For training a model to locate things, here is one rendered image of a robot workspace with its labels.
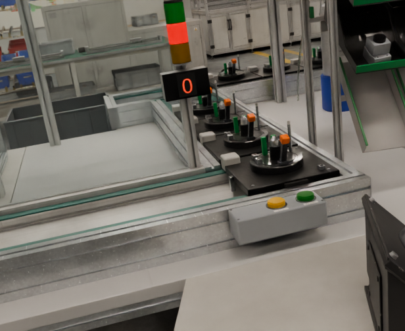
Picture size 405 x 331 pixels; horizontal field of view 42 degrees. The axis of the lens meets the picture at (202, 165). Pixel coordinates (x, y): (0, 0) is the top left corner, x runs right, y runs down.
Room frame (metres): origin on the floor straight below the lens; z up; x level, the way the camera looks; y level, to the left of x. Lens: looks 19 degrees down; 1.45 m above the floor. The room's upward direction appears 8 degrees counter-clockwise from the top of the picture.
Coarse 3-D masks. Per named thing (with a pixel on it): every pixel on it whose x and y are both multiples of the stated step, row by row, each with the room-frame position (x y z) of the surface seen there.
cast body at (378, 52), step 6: (372, 36) 1.31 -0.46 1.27; (378, 36) 1.29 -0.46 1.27; (384, 36) 1.28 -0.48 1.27; (366, 42) 1.31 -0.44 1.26; (372, 42) 1.29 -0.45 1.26; (378, 42) 1.28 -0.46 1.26; (384, 42) 1.28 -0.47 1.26; (390, 42) 1.28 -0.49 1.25; (366, 48) 1.32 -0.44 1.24; (372, 48) 1.28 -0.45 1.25; (378, 48) 1.28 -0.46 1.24; (384, 48) 1.28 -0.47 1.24; (366, 54) 1.32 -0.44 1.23; (372, 54) 1.28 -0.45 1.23; (378, 54) 1.28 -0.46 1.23; (384, 54) 1.29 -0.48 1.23; (372, 60) 1.29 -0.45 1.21; (378, 60) 1.28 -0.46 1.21; (384, 60) 1.28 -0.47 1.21; (390, 60) 1.28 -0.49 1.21
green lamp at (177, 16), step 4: (164, 4) 1.38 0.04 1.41; (168, 4) 1.37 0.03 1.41; (172, 4) 1.36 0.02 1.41; (176, 4) 1.36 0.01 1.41; (180, 4) 1.37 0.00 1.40; (164, 8) 1.38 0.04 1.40; (168, 8) 1.37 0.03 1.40; (172, 8) 1.36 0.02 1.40; (176, 8) 1.36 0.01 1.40; (180, 8) 1.37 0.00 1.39; (164, 12) 1.38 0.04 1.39; (168, 12) 1.37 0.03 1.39; (172, 12) 1.36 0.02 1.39; (176, 12) 1.36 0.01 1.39; (180, 12) 1.37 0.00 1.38; (184, 12) 1.38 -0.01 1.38; (168, 16) 1.37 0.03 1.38; (172, 16) 1.36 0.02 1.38; (176, 16) 1.36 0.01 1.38; (180, 16) 1.37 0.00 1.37; (184, 16) 1.38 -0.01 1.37; (168, 20) 1.37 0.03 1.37; (172, 20) 1.36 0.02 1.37; (176, 20) 1.36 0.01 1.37; (180, 20) 1.37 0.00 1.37; (184, 20) 1.38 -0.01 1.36
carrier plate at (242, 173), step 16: (240, 160) 1.39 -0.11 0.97; (304, 160) 1.32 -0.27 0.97; (320, 160) 1.30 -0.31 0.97; (240, 176) 1.27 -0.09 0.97; (256, 176) 1.25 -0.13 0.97; (272, 176) 1.23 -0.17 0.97; (288, 176) 1.22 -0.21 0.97; (304, 176) 1.20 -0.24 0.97; (320, 176) 1.20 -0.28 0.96; (336, 176) 1.21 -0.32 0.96; (256, 192) 1.17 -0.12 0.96
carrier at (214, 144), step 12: (228, 132) 1.56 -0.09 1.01; (240, 132) 1.56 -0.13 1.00; (264, 132) 1.56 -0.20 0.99; (276, 132) 1.61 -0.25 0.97; (204, 144) 1.59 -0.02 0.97; (216, 144) 1.57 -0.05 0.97; (228, 144) 1.52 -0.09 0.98; (240, 144) 1.49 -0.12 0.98; (252, 144) 1.49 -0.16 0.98; (288, 144) 1.47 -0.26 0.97; (216, 156) 1.45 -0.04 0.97; (240, 156) 1.43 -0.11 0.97
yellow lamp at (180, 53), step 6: (186, 42) 1.38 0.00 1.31; (174, 48) 1.37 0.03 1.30; (180, 48) 1.36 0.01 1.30; (186, 48) 1.37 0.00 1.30; (174, 54) 1.37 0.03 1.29; (180, 54) 1.36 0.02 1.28; (186, 54) 1.37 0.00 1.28; (174, 60) 1.37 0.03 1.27; (180, 60) 1.36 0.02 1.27; (186, 60) 1.37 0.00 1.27
